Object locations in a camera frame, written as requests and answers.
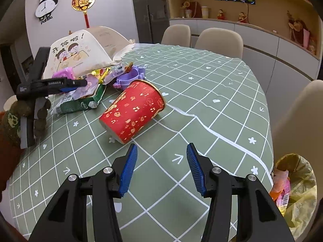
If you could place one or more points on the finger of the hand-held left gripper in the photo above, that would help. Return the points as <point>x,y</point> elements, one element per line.
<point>70,89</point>
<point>75,83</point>

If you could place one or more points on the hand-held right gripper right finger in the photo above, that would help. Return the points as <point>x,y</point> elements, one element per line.
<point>195,171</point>

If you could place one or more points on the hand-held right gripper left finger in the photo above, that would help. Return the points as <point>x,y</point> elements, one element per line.
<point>128,171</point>

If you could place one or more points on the lilac snack wrapper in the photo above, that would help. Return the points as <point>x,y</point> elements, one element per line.
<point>87,89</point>

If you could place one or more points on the green snack packet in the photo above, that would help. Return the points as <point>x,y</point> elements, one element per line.
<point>80,104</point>

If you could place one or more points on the yellow wafer packet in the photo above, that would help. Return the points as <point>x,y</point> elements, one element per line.
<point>99,75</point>

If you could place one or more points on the red paper cup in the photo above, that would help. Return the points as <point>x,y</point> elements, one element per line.
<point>131,111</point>

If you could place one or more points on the trash bin with yellow liner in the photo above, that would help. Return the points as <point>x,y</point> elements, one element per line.
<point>302,186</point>

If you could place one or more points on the person's left forearm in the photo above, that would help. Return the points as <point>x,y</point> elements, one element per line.
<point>8,136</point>

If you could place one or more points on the pink plastic toy case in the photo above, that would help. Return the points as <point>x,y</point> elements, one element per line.
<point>64,72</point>

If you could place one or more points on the white cartoon paper bag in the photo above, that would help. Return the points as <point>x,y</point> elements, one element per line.
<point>75,50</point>

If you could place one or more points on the clear plastic wrapper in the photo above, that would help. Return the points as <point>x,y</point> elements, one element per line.
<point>118,70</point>

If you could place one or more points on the red gold candy wrapper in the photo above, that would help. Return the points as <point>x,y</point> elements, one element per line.
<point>129,67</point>

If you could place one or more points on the purple plastic container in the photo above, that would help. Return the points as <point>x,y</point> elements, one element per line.
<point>131,74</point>

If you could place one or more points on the green checkered tablecloth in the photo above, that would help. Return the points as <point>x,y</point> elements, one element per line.
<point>207,93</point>

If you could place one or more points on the pink wrapper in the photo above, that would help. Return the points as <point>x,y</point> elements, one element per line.
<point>280,181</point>

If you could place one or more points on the white barcode wrapper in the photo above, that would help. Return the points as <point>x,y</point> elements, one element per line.
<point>284,205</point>

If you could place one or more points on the golden figurine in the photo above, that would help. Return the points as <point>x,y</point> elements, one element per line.
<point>186,7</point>

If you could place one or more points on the dark red box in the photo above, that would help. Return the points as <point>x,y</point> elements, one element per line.
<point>196,9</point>

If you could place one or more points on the cream cup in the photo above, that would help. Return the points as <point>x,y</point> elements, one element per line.
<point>205,12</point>

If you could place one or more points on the red seated figurine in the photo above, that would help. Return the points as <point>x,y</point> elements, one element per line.
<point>242,17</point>
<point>221,14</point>

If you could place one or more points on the panda wall clock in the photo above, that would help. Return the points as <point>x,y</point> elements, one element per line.
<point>45,8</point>

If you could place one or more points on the red knot wall ornament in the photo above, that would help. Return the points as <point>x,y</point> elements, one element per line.
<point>83,1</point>

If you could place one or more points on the beige wall cabinet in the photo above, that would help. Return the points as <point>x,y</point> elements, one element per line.
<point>265,32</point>

